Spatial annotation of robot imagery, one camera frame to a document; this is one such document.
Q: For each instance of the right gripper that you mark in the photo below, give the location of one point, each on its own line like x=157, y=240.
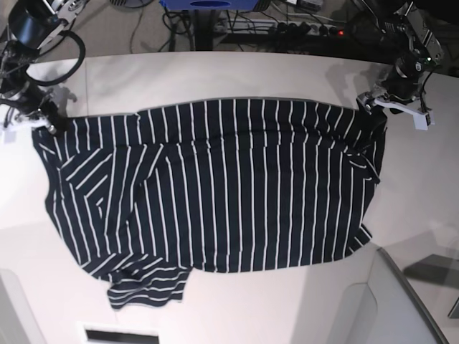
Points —
x=36, y=110

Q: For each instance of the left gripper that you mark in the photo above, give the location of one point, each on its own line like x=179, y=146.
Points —
x=395, y=91

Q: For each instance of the navy white striped t-shirt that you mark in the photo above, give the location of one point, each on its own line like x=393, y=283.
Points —
x=223, y=186

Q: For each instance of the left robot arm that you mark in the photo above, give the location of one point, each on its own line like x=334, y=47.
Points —
x=403, y=26

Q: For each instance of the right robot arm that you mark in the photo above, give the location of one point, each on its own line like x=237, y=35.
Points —
x=28, y=27

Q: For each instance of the grey monitor edge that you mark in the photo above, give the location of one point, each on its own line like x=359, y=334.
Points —
x=414, y=298

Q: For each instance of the power strip with red light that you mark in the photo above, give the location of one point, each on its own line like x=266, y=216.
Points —
x=301, y=29

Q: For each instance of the blue box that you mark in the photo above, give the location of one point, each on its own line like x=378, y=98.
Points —
x=178, y=5

